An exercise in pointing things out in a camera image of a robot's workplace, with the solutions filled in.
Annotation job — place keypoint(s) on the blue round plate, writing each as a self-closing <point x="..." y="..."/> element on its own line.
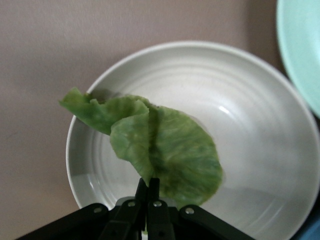
<point x="312" y="232"/>

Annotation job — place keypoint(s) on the green lettuce leaf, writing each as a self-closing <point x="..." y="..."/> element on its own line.
<point x="180" y="155"/>

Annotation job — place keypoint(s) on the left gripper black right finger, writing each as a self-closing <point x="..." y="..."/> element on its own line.
<point x="158" y="220"/>

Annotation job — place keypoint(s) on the mint green round plate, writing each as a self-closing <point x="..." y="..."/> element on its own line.
<point x="302" y="50"/>

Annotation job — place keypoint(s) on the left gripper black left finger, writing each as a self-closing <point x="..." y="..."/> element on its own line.
<point x="130" y="220"/>

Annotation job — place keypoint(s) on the beige round plate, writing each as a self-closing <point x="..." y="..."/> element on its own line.
<point x="250" y="100"/>

